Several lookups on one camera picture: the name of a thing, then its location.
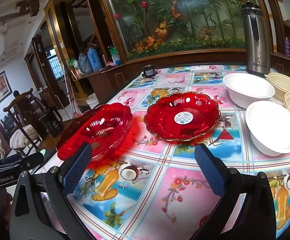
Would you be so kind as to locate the fruit printed tablecloth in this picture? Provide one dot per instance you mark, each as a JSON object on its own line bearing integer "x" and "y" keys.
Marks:
{"x": 160, "y": 192}

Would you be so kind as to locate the white foam bowl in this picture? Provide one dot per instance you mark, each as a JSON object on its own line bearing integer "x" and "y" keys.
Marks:
{"x": 247, "y": 87}

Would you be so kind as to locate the grey-blue jug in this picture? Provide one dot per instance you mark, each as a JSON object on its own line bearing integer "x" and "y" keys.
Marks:
{"x": 84, "y": 63}

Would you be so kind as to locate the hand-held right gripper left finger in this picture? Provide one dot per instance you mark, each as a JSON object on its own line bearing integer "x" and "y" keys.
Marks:
{"x": 77, "y": 170}

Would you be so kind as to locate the black stool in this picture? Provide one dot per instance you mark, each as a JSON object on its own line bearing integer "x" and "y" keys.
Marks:
{"x": 51, "y": 125}

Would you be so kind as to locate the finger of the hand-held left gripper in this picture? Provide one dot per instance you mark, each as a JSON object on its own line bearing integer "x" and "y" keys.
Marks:
{"x": 29, "y": 160}

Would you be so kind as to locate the floral glass wall panel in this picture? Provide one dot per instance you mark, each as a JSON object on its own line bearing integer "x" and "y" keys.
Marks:
{"x": 185, "y": 17}

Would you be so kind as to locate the white round plate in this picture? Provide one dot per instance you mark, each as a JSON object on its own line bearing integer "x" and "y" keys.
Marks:
{"x": 270, "y": 122}

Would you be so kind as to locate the small black device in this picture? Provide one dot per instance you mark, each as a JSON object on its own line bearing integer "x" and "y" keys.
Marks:
{"x": 148, "y": 72}

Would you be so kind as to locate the wooden chair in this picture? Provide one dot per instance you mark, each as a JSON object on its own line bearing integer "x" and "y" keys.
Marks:
{"x": 22, "y": 115}

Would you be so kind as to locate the white bucket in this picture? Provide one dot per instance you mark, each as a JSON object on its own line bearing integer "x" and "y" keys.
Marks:
{"x": 92, "y": 102}

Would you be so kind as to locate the stainless steel thermos flask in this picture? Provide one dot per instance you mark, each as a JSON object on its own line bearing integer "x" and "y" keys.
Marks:
{"x": 255, "y": 42}

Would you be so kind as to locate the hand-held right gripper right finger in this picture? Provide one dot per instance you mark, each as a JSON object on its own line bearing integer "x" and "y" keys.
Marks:
{"x": 210, "y": 172}

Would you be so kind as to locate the blue thermos jug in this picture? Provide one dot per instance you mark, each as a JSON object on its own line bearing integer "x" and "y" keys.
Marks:
{"x": 94, "y": 60}

